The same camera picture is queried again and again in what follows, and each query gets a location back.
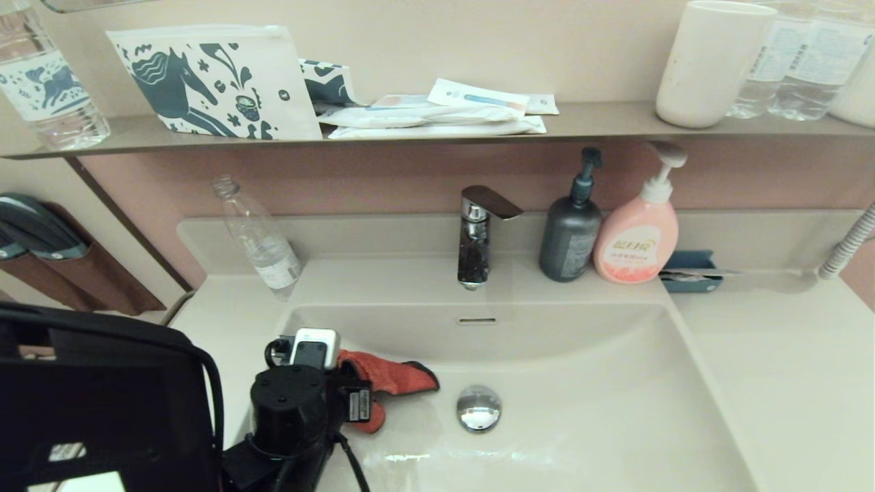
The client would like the dark grey pump bottle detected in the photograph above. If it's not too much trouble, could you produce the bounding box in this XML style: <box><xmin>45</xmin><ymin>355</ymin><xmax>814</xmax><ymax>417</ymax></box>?
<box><xmin>539</xmin><ymin>147</ymin><xmax>604</xmax><ymax>283</ymax></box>

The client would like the small horse print pouch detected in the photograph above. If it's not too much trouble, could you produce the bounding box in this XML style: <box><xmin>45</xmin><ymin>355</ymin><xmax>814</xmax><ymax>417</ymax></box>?
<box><xmin>299</xmin><ymin>59</ymin><xmax>370</xmax><ymax>109</ymax></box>

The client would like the horse label water bottle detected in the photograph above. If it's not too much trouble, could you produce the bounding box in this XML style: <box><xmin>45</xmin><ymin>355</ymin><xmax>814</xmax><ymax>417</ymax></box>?
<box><xmin>0</xmin><ymin>0</ymin><xmax>111</xmax><ymax>152</ymax></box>

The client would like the grey wall shelf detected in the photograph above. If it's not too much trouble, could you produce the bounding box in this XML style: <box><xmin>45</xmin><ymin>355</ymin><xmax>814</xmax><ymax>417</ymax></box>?
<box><xmin>3</xmin><ymin>102</ymin><xmax>875</xmax><ymax>161</ymax></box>

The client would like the pink pump soap bottle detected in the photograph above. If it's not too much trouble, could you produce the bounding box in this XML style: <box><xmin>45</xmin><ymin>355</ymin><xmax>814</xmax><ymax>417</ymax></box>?
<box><xmin>593</xmin><ymin>141</ymin><xmax>688</xmax><ymax>285</ymax></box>

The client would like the tall white cup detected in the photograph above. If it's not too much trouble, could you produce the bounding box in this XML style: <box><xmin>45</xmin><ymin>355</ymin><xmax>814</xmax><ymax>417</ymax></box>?
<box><xmin>656</xmin><ymin>1</ymin><xmax>778</xmax><ymax>129</ymax></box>

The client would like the long white plastic packet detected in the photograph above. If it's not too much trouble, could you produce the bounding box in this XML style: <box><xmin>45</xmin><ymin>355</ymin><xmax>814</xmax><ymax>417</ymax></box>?
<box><xmin>318</xmin><ymin>100</ymin><xmax>527</xmax><ymax>130</ymax></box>

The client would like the white packet with blue stripe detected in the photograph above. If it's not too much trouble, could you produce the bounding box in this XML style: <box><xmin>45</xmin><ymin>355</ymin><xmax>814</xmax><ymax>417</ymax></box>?
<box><xmin>429</xmin><ymin>78</ymin><xmax>530</xmax><ymax>114</ymax></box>

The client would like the chrome drain stopper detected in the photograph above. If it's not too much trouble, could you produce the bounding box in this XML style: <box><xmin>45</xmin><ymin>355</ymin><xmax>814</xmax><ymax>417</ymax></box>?
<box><xmin>457</xmin><ymin>385</ymin><xmax>502</xmax><ymax>434</ymax></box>

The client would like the brown fabric wall pocket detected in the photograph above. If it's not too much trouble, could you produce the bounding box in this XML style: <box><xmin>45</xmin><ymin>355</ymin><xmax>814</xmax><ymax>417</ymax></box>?
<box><xmin>0</xmin><ymin>202</ymin><xmax>165</xmax><ymax>316</ymax></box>

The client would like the blue plastic holder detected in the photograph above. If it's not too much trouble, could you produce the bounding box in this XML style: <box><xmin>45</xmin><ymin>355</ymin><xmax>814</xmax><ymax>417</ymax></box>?
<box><xmin>659</xmin><ymin>251</ymin><xmax>723</xmax><ymax>294</ymax></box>

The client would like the empty clear plastic bottle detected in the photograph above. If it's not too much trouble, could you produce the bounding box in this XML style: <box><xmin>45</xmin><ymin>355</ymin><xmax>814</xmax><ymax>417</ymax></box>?
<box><xmin>211</xmin><ymin>176</ymin><xmax>304</xmax><ymax>301</ymax></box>

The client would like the white ceramic sink basin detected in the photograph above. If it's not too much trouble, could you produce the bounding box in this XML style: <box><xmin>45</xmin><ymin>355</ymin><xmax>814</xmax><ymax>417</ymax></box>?
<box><xmin>236</xmin><ymin>301</ymin><xmax>759</xmax><ymax>492</ymax></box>

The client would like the orange and grey cleaning cloth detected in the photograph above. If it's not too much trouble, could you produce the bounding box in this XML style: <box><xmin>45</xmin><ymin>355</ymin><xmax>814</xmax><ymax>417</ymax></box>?
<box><xmin>336</xmin><ymin>350</ymin><xmax>440</xmax><ymax>435</ymax></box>

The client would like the white corrugated hose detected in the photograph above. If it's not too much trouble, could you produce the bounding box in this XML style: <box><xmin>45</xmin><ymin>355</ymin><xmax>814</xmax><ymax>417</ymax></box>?
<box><xmin>818</xmin><ymin>204</ymin><xmax>875</xmax><ymax>281</ymax></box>

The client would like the flat white plastic packet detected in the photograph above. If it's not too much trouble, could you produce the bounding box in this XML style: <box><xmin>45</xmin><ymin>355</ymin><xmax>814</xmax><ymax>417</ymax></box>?
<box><xmin>329</xmin><ymin>115</ymin><xmax>548</xmax><ymax>141</ymax></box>

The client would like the white ribbed container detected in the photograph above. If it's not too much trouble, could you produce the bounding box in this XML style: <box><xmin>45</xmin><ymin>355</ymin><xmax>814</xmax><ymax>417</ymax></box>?
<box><xmin>827</xmin><ymin>39</ymin><xmax>875</xmax><ymax>129</ymax></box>

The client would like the dark grey slipper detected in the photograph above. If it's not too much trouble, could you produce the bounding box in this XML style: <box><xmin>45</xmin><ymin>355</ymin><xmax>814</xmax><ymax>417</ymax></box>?
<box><xmin>0</xmin><ymin>193</ymin><xmax>88</xmax><ymax>261</ymax></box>
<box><xmin>0</xmin><ymin>229</ymin><xmax>28</xmax><ymax>262</ymax></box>

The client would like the pale blue packet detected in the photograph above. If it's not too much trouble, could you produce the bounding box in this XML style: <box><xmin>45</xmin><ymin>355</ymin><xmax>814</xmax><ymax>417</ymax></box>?
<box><xmin>373</xmin><ymin>94</ymin><xmax>438</xmax><ymax>111</ymax></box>

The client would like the large horse print pouch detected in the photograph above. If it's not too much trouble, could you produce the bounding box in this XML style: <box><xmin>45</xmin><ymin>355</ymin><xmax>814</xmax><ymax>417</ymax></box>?
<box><xmin>105</xmin><ymin>25</ymin><xmax>323</xmax><ymax>141</ymax></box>

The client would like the chrome sink faucet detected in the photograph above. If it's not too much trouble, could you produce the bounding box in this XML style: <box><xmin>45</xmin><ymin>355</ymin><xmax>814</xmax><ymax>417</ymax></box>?
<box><xmin>457</xmin><ymin>185</ymin><xmax>525</xmax><ymax>291</ymax></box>

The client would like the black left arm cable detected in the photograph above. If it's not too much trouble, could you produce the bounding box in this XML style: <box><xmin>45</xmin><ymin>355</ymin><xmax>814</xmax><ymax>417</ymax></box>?
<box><xmin>195</xmin><ymin>335</ymin><xmax>370</xmax><ymax>492</ymax></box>

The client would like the white label water bottle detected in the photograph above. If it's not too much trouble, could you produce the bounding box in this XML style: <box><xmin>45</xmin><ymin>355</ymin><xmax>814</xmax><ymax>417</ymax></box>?
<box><xmin>726</xmin><ymin>0</ymin><xmax>810</xmax><ymax>120</ymax></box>
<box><xmin>767</xmin><ymin>0</ymin><xmax>875</xmax><ymax>122</ymax></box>

